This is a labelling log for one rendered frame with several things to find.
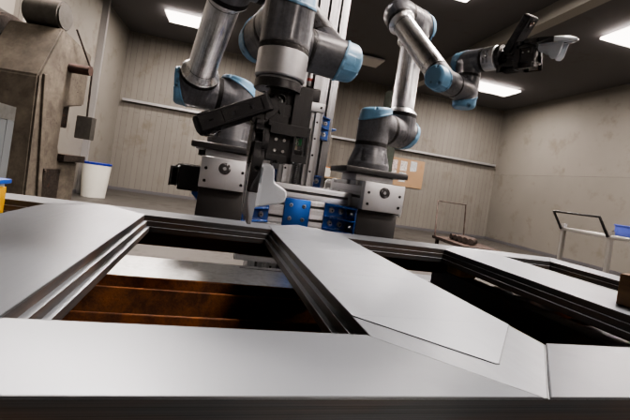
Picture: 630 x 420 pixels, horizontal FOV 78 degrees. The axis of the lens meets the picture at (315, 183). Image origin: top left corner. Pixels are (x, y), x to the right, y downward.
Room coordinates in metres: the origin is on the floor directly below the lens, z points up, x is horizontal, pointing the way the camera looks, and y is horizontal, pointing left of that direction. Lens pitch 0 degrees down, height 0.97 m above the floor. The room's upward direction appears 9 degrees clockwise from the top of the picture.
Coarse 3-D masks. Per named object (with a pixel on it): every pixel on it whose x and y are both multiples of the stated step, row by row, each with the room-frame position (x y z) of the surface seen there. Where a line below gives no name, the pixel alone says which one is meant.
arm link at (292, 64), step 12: (264, 48) 0.54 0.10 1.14; (276, 48) 0.54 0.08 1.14; (288, 48) 0.54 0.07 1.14; (264, 60) 0.54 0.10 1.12; (276, 60) 0.54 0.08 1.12; (288, 60) 0.54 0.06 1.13; (300, 60) 0.55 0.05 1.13; (264, 72) 0.54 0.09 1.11; (276, 72) 0.54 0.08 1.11; (288, 72) 0.54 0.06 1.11; (300, 72) 0.55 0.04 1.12
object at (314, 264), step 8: (304, 264) 0.55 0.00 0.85; (312, 264) 0.56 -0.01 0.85; (320, 264) 0.57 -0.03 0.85; (328, 264) 0.58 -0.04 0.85; (336, 264) 0.58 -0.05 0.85; (344, 264) 0.59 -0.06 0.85; (352, 264) 0.60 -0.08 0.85; (360, 264) 0.61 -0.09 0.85; (368, 264) 0.62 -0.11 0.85; (376, 264) 0.63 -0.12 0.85; (336, 272) 0.53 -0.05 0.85; (344, 272) 0.54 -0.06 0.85; (352, 272) 0.55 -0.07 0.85; (360, 272) 0.56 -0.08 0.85; (368, 272) 0.57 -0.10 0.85; (376, 272) 0.57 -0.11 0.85; (384, 272) 0.58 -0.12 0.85; (392, 272) 0.59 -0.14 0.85; (400, 272) 0.60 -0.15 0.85; (408, 272) 0.61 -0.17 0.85
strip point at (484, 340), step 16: (368, 320) 0.36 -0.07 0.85; (384, 320) 0.36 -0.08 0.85; (400, 320) 0.37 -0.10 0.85; (416, 320) 0.38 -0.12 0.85; (432, 320) 0.39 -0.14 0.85; (416, 336) 0.33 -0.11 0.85; (432, 336) 0.34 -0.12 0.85; (448, 336) 0.35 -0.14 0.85; (464, 336) 0.35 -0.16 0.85; (480, 336) 0.36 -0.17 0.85; (496, 336) 0.37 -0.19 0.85; (464, 352) 0.31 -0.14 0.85; (480, 352) 0.32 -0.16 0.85; (496, 352) 0.32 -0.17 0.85
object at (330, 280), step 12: (324, 276) 0.50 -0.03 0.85; (336, 276) 0.51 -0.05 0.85; (348, 276) 0.52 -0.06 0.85; (360, 276) 0.53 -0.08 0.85; (372, 276) 0.55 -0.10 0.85; (336, 288) 0.45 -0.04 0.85; (348, 288) 0.46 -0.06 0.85; (360, 288) 0.47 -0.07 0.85; (372, 288) 0.48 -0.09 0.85; (384, 288) 0.49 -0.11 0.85; (396, 288) 0.49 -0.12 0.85; (408, 288) 0.50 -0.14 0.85; (420, 288) 0.52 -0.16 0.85; (432, 288) 0.53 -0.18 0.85
